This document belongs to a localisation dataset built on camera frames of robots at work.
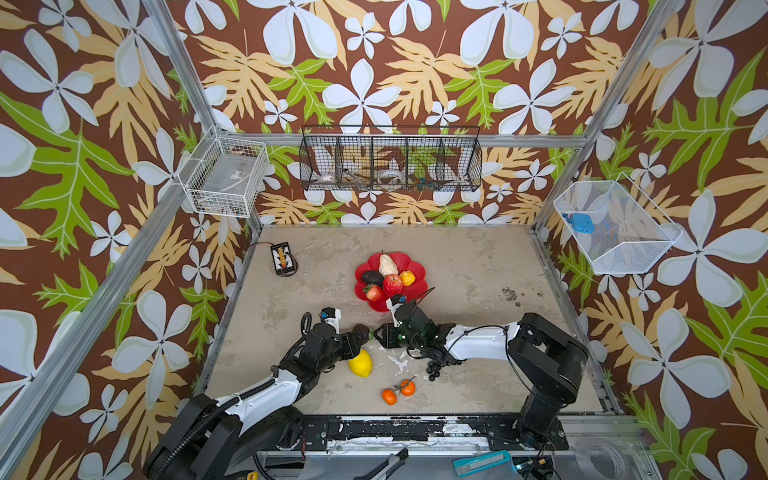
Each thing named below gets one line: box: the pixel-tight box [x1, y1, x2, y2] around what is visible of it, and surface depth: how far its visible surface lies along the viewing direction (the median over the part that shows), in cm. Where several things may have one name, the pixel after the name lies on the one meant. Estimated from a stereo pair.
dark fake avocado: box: [362, 271, 385, 287], surface depth 101 cm
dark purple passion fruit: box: [352, 323, 370, 346], surface depth 88 cm
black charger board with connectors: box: [270, 242, 295, 276], surface depth 110 cm
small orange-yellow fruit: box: [400, 270, 416, 287], surface depth 101 cm
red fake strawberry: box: [363, 282, 381, 302], surface depth 97 cm
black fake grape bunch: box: [426, 360, 463, 381], surface depth 86 cm
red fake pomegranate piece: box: [383, 274, 404, 298], surface depth 98 cm
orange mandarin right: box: [400, 379, 416, 397], surface depth 81 cm
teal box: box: [452, 450, 512, 478], surface depth 72 cm
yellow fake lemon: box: [348, 348, 373, 378], surface depth 83 cm
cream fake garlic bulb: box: [379, 254, 399, 277], surface depth 103 cm
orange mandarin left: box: [382, 389, 397, 406], surface depth 80 cm
